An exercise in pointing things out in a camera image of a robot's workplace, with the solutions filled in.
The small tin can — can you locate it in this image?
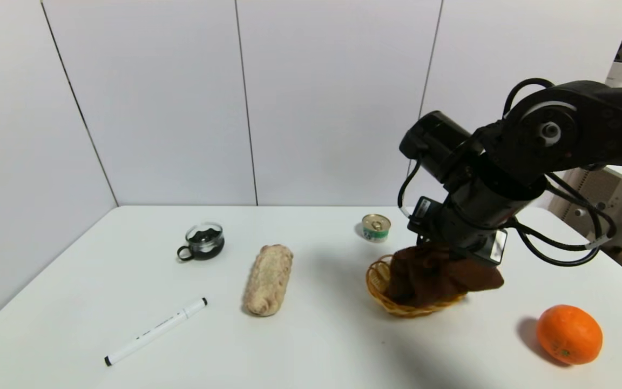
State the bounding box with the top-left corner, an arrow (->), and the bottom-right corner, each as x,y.
361,213 -> 391,243

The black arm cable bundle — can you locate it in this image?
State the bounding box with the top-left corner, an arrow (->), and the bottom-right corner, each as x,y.
505,172 -> 617,267

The yellow wicker basket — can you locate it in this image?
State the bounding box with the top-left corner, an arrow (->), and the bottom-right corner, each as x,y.
366,254 -> 468,318

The long bread loaf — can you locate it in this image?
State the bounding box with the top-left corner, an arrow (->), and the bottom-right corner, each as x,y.
243,244 -> 294,317

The orange fruit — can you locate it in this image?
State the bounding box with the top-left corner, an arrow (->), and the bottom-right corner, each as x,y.
536,305 -> 604,365

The glass cup with dark liquid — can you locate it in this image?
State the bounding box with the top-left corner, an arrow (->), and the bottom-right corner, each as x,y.
177,222 -> 226,263

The white marker with black cap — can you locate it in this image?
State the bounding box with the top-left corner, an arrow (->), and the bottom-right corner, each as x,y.
104,297 -> 208,367

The thin black camera cable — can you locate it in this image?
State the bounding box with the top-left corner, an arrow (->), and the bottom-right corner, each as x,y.
397,156 -> 424,219

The brown cloth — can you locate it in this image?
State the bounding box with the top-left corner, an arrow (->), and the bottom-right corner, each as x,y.
386,243 -> 505,308

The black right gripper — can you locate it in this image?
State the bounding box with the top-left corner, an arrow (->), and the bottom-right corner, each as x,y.
434,185 -> 508,265

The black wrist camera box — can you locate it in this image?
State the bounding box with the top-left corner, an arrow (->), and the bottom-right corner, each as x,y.
407,197 -> 443,234

